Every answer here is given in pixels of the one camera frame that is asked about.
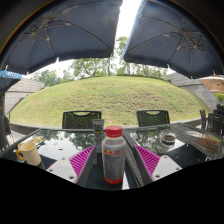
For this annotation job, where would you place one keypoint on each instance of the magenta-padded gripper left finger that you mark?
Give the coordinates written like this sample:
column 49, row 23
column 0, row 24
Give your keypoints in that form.
column 81, row 161

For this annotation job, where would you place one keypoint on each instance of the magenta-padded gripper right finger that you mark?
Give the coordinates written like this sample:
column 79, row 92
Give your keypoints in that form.
column 150, row 161

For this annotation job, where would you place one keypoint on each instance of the clear bottle with red cap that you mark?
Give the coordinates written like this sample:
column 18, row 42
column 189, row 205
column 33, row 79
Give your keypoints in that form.
column 114, row 156

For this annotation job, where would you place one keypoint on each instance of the small glass ashtray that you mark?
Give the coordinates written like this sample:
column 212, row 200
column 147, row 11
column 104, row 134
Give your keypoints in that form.
column 168, row 137

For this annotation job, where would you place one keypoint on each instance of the grey squeeze tube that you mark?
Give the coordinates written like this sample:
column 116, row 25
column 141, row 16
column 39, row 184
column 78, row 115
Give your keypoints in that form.
column 98, row 130

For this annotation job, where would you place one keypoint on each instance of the dark wicker chair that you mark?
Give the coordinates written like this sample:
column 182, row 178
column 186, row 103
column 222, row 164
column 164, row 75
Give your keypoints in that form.
column 153, row 118
column 81, row 120

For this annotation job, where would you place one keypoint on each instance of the dark wicker chairs group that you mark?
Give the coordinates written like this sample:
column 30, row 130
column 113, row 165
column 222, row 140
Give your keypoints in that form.
column 215, row 123

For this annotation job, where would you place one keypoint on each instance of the orange parasol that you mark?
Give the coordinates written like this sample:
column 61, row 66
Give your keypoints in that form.
column 213, row 83

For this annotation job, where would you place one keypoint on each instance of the light blue parasol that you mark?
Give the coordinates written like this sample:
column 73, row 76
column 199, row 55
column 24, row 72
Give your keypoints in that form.
column 8, row 78

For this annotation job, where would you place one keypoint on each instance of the dark blue parasol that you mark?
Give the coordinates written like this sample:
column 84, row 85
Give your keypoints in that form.
column 173, row 36
column 66, row 33

